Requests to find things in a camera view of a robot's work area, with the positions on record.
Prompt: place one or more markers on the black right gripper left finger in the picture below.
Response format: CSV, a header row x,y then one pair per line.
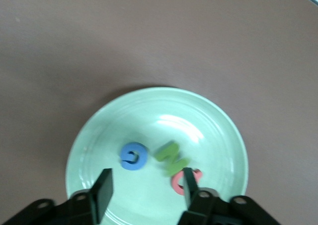
x,y
103,192

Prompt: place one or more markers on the blue letter G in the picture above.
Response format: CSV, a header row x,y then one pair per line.
x,y
141,158

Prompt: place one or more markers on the brown table cover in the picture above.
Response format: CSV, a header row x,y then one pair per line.
x,y
74,36

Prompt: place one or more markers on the green letter N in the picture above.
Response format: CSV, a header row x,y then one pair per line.
x,y
174,160

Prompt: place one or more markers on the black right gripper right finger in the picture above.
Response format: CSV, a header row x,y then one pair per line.
x,y
190,190

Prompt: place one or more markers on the green plate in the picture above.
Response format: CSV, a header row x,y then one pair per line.
x,y
154,105

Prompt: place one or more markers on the red letter Q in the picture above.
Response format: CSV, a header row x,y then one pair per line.
x,y
175,182

